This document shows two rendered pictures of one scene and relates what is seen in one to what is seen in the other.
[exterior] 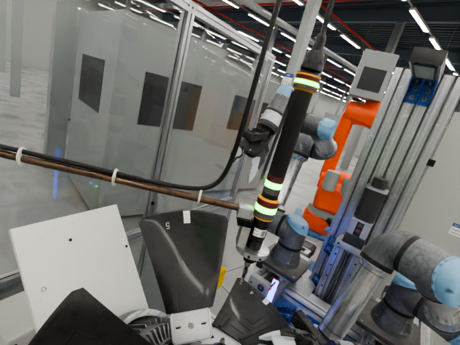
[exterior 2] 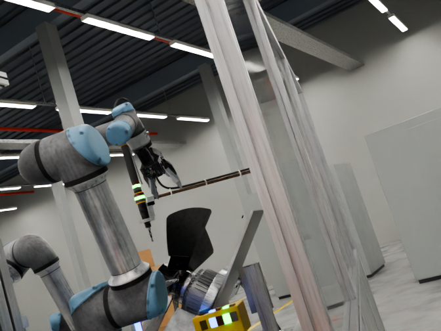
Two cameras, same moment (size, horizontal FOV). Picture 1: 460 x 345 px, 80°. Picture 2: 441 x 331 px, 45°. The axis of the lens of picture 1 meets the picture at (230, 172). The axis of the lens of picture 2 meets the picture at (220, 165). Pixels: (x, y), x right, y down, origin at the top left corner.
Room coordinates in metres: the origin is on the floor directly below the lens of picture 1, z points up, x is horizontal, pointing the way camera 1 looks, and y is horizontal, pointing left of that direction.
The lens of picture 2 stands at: (2.77, -0.36, 1.28)
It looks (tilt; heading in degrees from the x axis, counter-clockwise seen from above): 8 degrees up; 164
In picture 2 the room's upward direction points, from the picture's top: 18 degrees counter-clockwise
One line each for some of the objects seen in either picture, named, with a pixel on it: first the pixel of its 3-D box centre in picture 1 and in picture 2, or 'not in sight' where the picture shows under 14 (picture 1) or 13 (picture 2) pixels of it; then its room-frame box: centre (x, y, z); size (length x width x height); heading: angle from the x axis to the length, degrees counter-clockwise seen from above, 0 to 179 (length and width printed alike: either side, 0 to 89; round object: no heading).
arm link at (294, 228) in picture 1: (293, 230); (96, 310); (1.23, -0.37, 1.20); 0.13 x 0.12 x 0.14; 63
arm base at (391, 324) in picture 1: (395, 313); not in sight; (0.96, -0.79, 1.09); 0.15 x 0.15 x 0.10
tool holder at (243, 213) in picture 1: (253, 230); (146, 210); (0.52, -0.08, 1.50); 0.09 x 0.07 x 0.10; 97
